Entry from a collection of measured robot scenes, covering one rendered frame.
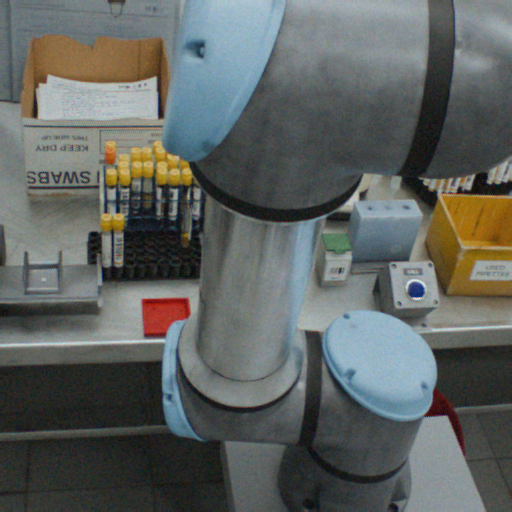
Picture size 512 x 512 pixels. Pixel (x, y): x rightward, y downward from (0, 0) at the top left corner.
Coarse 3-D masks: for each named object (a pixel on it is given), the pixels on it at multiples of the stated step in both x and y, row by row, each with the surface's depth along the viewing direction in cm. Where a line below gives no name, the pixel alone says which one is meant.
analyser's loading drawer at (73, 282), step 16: (0, 272) 113; (16, 272) 113; (32, 272) 113; (48, 272) 114; (64, 272) 114; (80, 272) 115; (96, 272) 115; (0, 288) 110; (16, 288) 111; (32, 288) 110; (48, 288) 110; (64, 288) 112; (80, 288) 112; (96, 288) 112
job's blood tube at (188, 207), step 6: (186, 204) 119; (192, 204) 119; (186, 210) 118; (192, 210) 118; (186, 216) 119; (192, 216) 119; (186, 222) 120; (186, 228) 120; (186, 234) 121; (186, 240) 122; (186, 246) 123
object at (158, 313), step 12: (144, 300) 116; (156, 300) 117; (168, 300) 117; (180, 300) 118; (144, 312) 115; (156, 312) 116; (168, 312) 116; (180, 312) 116; (144, 324) 113; (156, 324) 114; (168, 324) 114
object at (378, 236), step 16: (352, 208) 126; (368, 208) 124; (384, 208) 124; (400, 208) 125; (416, 208) 125; (352, 224) 126; (368, 224) 123; (384, 224) 124; (400, 224) 124; (416, 224) 125; (352, 240) 126; (368, 240) 125; (384, 240) 126; (400, 240) 126; (352, 256) 127; (368, 256) 127; (384, 256) 128; (400, 256) 129; (352, 272) 127
